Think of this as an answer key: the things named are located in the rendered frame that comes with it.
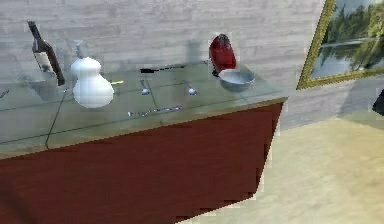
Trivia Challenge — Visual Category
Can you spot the black object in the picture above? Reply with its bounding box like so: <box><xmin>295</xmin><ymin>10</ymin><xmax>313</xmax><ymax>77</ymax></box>
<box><xmin>371</xmin><ymin>88</ymin><xmax>384</xmax><ymax>117</ymax></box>

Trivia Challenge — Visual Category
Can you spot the black handled kitchen knife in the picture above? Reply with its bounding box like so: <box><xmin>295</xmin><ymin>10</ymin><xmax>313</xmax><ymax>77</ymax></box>
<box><xmin>139</xmin><ymin>64</ymin><xmax>186</xmax><ymax>74</ymax></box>

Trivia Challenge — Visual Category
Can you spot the gold framed landscape painting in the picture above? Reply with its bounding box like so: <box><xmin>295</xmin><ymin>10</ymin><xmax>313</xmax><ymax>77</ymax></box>
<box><xmin>296</xmin><ymin>0</ymin><xmax>384</xmax><ymax>91</ymax></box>

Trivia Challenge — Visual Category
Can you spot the grey metal bowl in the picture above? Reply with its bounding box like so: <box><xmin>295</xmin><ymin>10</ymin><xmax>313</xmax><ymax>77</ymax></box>
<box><xmin>218</xmin><ymin>68</ymin><xmax>256</xmax><ymax>93</ymax></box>

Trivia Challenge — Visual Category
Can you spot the white round vase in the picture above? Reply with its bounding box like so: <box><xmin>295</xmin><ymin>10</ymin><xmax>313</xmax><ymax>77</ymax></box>
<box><xmin>70</xmin><ymin>43</ymin><xmax>115</xmax><ymax>109</ymax></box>

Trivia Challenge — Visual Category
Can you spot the silver spoon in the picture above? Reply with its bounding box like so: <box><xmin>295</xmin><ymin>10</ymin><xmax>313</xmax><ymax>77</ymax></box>
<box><xmin>139</xmin><ymin>79</ymin><xmax>151</xmax><ymax>96</ymax></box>
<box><xmin>182</xmin><ymin>80</ymin><xmax>198</xmax><ymax>96</ymax></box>

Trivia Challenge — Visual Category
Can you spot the silver butter knife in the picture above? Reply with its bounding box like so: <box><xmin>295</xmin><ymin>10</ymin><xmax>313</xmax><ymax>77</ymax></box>
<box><xmin>127</xmin><ymin>105</ymin><xmax>184</xmax><ymax>118</ymax></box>

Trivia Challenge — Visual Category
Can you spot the dark brown wine bottle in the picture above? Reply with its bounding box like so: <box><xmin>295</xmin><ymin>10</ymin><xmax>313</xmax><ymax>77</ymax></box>
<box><xmin>26</xmin><ymin>20</ymin><xmax>66</xmax><ymax>87</ymax></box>

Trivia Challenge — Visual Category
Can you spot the red cabinet with grey worktop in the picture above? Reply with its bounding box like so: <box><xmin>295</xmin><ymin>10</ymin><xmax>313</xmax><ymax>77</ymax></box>
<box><xmin>0</xmin><ymin>60</ymin><xmax>289</xmax><ymax>224</ymax></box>

